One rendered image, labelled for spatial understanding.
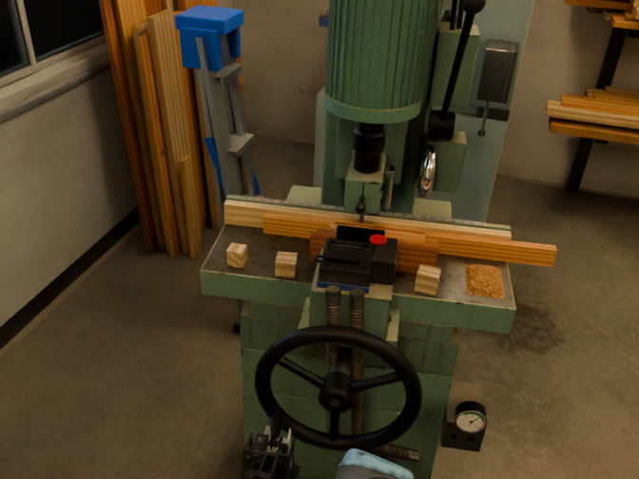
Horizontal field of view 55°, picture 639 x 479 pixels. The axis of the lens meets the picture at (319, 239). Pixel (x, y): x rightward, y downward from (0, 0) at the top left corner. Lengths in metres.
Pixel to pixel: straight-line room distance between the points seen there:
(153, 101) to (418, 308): 1.63
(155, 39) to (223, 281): 1.43
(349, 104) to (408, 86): 0.10
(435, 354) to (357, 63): 0.58
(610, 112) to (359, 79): 2.23
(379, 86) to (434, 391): 0.63
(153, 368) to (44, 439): 0.42
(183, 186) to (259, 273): 1.49
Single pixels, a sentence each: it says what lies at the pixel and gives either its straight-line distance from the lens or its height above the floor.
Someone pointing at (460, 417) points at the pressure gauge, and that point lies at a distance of 1.27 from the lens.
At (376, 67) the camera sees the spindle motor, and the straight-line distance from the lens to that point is 1.04.
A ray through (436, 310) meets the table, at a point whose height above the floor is 0.88.
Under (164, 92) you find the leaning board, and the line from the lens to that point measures 2.51.
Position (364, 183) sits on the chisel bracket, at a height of 1.06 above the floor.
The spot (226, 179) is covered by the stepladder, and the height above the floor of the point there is 0.66.
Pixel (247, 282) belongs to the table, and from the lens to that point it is 1.18.
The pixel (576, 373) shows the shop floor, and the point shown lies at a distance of 2.49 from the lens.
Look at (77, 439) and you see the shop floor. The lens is 2.15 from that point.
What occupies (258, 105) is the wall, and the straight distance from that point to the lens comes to 3.92.
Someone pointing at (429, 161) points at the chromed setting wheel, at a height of 1.06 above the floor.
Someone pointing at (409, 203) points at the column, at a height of 0.90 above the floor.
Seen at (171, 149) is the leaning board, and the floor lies 0.52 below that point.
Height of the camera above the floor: 1.60
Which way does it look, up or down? 33 degrees down
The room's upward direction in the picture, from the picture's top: 3 degrees clockwise
